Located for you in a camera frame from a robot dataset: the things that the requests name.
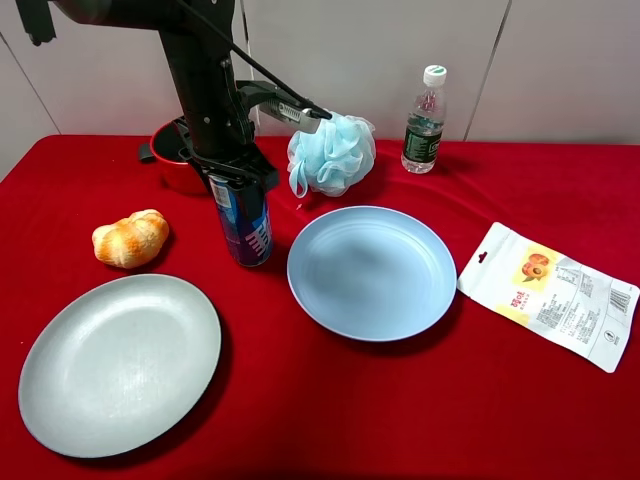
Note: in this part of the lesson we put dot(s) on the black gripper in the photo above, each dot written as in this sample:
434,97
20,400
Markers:
221,138

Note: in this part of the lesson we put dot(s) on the blue drink can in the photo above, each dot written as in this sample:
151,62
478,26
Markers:
244,216

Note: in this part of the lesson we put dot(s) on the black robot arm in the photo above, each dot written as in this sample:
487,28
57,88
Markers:
189,30

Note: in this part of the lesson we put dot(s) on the light blue bath sponge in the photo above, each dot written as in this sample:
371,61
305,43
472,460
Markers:
338,155

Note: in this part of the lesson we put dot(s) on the orange white bread roll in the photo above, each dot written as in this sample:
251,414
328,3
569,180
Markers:
132,241

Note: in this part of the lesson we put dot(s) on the clear plastic water bottle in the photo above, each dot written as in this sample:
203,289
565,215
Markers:
425,123

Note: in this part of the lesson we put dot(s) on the light blue round plate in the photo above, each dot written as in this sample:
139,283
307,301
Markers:
371,274

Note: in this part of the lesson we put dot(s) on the grey round plate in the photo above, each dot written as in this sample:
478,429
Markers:
119,366

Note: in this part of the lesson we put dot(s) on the red tablecloth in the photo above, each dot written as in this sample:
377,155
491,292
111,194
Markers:
475,397

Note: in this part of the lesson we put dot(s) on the white dried fruit pouch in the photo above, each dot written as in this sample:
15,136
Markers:
564,301

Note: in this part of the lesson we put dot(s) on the red pot with handle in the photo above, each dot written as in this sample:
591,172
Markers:
168,151

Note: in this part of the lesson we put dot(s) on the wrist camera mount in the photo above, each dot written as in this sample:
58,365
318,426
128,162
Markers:
280,105

